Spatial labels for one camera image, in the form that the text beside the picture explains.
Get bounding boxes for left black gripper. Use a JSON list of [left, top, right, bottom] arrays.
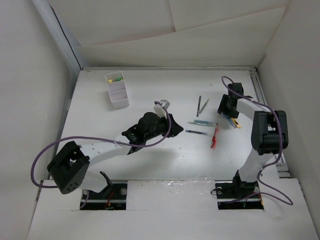
[[144, 113, 183, 142]]

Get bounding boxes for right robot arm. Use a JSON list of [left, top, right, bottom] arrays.
[[217, 83, 289, 197]]

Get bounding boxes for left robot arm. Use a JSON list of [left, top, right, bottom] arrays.
[[47, 112, 184, 199]]

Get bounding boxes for dark blue pen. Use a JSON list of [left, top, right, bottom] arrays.
[[185, 129, 209, 136]]

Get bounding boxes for yellow utility knife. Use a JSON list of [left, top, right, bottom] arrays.
[[231, 118, 242, 129]]

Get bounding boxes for green pen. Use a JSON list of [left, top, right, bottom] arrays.
[[187, 121, 216, 128]]

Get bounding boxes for light blue marker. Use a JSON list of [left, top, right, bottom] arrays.
[[193, 119, 215, 125]]

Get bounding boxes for black pen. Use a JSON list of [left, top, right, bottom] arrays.
[[196, 95, 202, 117]]

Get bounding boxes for red pen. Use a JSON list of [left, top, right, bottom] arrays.
[[210, 123, 220, 149]]

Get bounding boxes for white three-compartment organizer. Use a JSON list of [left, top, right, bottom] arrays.
[[104, 71, 130, 109]]

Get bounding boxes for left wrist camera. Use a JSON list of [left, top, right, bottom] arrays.
[[153, 99, 170, 118]]

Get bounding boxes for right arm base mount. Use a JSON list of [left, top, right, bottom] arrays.
[[210, 171, 264, 210]]

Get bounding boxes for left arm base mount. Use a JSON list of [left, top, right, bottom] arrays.
[[79, 171, 128, 211]]

